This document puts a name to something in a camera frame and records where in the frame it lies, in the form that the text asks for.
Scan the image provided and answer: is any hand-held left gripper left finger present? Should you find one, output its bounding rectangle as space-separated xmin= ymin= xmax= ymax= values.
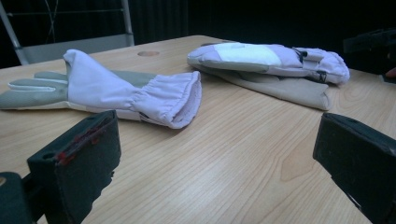
xmin=27 ymin=110 xmax=121 ymax=224

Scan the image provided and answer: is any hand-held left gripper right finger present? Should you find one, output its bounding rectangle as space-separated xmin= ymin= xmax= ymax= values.
xmin=312 ymin=112 xmax=396 ymax=224

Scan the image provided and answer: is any lilac glove with grey fingers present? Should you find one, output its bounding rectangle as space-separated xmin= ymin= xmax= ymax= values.
xmin=0 ymin=49 xmax=203 ymax=130

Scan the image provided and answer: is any lilac glove with white patch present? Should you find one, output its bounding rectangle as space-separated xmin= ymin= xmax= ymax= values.
xmin=186 ymin=41 xmax=351 ymax=86

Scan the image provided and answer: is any grey metal stand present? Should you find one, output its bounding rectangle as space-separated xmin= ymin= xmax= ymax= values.
xmin=0 ymin=0 xmax=135 ymax=65

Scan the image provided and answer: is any dark curtain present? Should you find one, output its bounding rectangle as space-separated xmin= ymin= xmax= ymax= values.
xmin=0 ymin=0 xmax=396 ymax=70

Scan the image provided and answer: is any round wooden hole cover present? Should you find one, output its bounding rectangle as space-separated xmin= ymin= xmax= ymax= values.
xmin=136 ymin=50 xmax=161 ymax=58

